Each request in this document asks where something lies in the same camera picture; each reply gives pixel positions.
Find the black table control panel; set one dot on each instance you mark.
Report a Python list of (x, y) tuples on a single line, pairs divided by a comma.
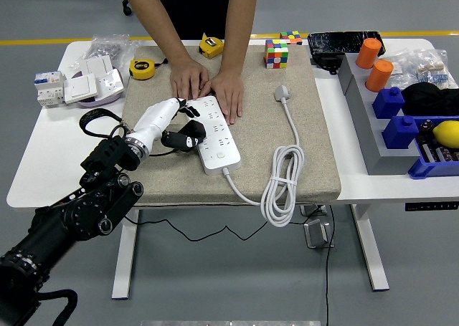
[(430, 207)]

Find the small black device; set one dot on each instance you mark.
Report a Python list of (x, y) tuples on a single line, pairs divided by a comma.
[(326, 61)]

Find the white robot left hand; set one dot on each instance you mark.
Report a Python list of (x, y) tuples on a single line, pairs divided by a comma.
[(157, 118)]

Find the person's right hand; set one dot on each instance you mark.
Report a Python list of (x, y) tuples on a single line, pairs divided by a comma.
[(190, 80)]

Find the black dotted knob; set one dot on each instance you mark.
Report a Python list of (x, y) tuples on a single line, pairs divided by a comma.
[(426, 126)]

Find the person's left forearm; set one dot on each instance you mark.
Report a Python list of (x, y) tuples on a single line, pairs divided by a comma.
[(238, 25)]

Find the blue plastic bin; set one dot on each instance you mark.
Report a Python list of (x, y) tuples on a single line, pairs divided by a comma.
[(426, 168)]

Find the white wall socket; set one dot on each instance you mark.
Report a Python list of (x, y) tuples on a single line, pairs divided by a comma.
[(109, 82)]

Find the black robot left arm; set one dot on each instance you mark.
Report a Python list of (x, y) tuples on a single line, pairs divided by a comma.
[(71, 211)]

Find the clear bag of blue-white parts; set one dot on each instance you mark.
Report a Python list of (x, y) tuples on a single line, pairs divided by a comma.
[(432, 73)]

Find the purple bowl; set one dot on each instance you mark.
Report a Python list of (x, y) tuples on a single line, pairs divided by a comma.
[(97, 103)]

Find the blue block with knob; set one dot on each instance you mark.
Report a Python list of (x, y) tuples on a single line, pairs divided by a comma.
[(400, 134), (388, 104)]

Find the black cloth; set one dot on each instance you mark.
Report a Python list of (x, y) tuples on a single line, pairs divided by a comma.
[(430, 98)]

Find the squarish yellow tape measure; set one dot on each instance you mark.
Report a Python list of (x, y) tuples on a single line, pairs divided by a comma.
[(211, 47)]

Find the black plug adapter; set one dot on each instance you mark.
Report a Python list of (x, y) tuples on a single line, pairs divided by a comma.
[(195, 129)]

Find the round yellow tape measure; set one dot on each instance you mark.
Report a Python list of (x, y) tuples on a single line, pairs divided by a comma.
[(142, 70)]

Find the person's left hand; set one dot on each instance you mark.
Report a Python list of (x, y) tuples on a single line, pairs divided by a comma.
[(228, 93)]

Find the large colourful puzzle cube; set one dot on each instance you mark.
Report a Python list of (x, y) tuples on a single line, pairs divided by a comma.
[(277, 55)]

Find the clear bag of metal screws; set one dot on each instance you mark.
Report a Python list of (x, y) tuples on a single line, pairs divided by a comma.
[(105, 46)]

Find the grey stepped stand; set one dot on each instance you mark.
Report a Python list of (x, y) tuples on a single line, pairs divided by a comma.
[(362, 125)]

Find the large silver metal bracket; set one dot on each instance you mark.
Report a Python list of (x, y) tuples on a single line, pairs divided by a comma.
[(315, 234)]

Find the white power strip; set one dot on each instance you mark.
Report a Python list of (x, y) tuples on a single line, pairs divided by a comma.
[(222, 157)]

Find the person's right forearm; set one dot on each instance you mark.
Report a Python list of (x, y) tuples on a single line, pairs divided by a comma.
[(157, 10)]

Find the person's torso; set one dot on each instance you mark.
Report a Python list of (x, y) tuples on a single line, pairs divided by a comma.
[(201, 3)]

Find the white circuit breaker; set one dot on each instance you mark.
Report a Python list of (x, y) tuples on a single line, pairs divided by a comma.
[(48, 89)]

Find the small colourful puzzle cube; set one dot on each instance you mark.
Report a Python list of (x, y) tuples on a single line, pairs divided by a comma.
[(290, 38)]

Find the clear bag of white parts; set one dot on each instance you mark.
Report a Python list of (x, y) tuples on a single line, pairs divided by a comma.
[(403, 68)]

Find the orange cylinder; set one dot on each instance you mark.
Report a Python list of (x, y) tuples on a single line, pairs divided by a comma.
[(379, 76), (368, 53)]

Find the grey-brown mat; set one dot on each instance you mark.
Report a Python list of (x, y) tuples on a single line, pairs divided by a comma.
[(251, 132)]

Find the black cracked flat device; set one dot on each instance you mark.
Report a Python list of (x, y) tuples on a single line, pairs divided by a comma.
[(333, 43)]

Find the yellow lemon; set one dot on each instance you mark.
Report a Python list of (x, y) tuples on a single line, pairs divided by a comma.
[(447, 134)]

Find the white table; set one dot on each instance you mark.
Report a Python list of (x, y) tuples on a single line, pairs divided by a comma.
[(376, 188)]

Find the white wall switch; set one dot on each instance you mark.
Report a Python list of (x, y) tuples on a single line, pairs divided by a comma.
[(80, 87), (97, 66)]

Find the small silver metal bracket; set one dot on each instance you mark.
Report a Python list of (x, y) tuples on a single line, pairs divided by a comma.
[(312, 210)]

